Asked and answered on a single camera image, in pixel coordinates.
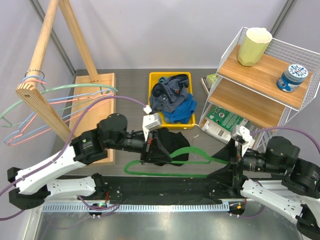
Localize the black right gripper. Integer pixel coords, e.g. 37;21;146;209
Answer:
206;135;285;186

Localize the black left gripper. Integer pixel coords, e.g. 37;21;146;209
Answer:
106;128;173;165

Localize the dark green hanger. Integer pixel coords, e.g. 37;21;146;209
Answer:
123;145;228;178

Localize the black tank top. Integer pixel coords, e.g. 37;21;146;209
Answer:
154;127;190;167

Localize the dark navy tank top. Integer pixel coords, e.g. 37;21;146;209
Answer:
149;74;190;113

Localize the pink wire hanger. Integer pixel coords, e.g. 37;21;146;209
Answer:
6;76;116;148

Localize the mint green hanger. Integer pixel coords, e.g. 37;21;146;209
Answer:
0;83;118;128

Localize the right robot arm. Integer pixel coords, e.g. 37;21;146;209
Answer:
207;136;320;240

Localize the yellow plastic tray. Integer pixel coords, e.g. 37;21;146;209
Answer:
148;71;196;130

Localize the green box on shelf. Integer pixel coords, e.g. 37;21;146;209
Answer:
200;73;219;95

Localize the wooden clothes rack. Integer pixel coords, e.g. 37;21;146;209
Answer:
15;0;117;166

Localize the blue lidded jar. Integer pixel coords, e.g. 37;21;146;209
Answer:
276;64;309;93

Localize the pale green mug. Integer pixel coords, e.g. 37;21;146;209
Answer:
237;27;273;67

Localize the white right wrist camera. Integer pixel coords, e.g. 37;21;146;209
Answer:
231;125;255;156

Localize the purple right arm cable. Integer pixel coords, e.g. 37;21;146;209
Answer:
234;126;320;220

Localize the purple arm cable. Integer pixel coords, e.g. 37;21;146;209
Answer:
0;95;148;222
234;126;320;220

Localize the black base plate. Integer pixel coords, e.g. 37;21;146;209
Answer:
81;176;243;206

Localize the white wire wooden shelf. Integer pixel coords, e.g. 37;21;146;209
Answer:
198;26;320;151

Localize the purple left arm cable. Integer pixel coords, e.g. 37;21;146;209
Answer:
0;95;148;222

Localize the slotted metal rail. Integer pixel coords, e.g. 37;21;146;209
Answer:
42;201;230;213

